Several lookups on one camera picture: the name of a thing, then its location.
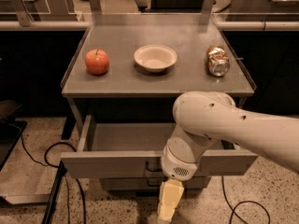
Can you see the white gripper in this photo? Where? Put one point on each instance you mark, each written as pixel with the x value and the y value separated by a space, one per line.
pixel 175 165

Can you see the black pole stand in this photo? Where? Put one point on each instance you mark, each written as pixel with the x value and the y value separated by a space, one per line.
pixel 54 194

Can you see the grey top drawer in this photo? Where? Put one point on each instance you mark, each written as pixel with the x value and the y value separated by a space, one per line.
pixel 133 150

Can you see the white horizontal rail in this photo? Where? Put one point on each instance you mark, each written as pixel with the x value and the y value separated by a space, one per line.
pixel 221 25

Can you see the grey drawer cabinet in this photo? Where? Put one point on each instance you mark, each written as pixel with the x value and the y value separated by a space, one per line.
pixel 128 93

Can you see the crushed metal can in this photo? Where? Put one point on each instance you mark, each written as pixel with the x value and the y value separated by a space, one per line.
pixel 217 61

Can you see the dark equipment at left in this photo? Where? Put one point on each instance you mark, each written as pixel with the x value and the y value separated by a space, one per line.
pixel 10 128

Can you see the red apple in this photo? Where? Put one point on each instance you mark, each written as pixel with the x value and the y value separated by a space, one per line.
pixel 97 62

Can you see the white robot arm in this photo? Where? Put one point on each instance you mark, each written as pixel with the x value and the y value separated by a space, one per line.
pixel 204 118

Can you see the white bowl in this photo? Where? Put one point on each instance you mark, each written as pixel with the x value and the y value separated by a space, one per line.
pixel 155 58

